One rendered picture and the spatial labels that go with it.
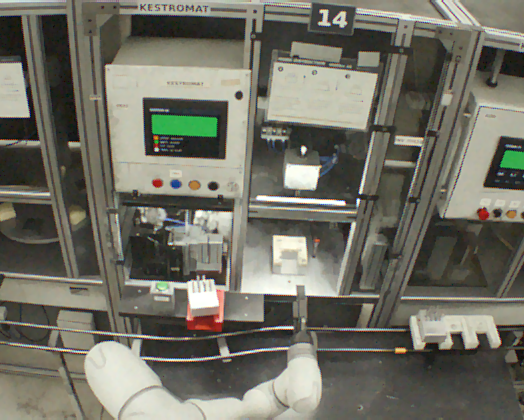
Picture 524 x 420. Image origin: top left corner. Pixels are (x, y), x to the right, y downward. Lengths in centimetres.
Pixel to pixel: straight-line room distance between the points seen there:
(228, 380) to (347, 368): 48
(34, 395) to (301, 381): 177
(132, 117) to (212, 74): 28
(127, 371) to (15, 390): 187
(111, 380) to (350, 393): 117
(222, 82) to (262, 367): 114
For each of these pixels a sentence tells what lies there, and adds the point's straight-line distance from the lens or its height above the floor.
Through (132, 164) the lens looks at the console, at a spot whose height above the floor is 149.
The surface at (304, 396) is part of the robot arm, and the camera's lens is 159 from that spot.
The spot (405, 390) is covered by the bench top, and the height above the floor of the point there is 68.
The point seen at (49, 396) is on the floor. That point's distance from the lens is 302.
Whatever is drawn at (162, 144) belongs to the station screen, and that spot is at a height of 158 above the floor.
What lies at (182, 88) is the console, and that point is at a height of 176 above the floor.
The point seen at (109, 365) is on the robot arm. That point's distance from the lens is 128.
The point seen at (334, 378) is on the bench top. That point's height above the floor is 68.
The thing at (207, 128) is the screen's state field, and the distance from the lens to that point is 165.
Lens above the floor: 252
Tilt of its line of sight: 40 degrees down
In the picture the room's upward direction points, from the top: 6 degrees clockwise
